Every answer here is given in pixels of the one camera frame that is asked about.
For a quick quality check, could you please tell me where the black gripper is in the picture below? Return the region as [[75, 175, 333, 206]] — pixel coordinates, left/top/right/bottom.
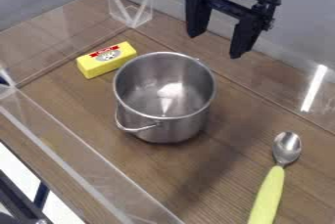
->
[[186, 0, 281, 59]]

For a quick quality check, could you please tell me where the green handled metal spoon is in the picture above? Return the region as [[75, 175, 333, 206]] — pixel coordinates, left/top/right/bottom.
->
[[248, 132, 303, 224]]

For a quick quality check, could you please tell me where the silver metal pot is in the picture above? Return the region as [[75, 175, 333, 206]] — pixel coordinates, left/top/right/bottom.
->
[[114, 52, 215, 144]]

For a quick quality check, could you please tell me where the yellow butter box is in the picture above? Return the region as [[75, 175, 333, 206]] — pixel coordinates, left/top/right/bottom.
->
[[76, 41, 138, 79]]

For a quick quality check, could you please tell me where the clear acrylic corner bracket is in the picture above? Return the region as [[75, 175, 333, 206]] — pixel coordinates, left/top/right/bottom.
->
[[107, 0, 152, 28]]

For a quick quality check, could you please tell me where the clear acrylic front wall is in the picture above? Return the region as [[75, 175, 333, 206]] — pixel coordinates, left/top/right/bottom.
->
[[0, 68, 185, 224]]

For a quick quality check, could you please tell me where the black metal table frame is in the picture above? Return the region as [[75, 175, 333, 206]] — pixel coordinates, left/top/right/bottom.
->
[[0, 170, 53, 224]]

